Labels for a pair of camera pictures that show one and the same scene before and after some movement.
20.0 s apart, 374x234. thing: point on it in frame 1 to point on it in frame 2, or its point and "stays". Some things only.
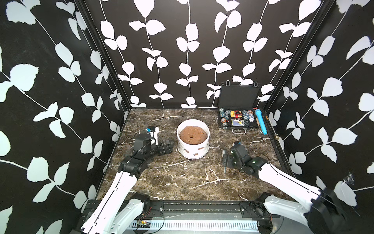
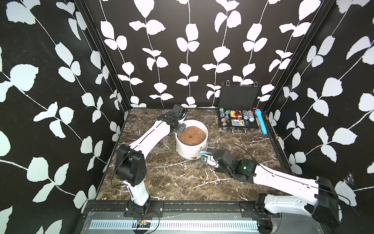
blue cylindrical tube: [258, 112] stays
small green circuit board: [142, 224] stays
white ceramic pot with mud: [193, 137] stays
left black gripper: [168, 148] to [180, 131]
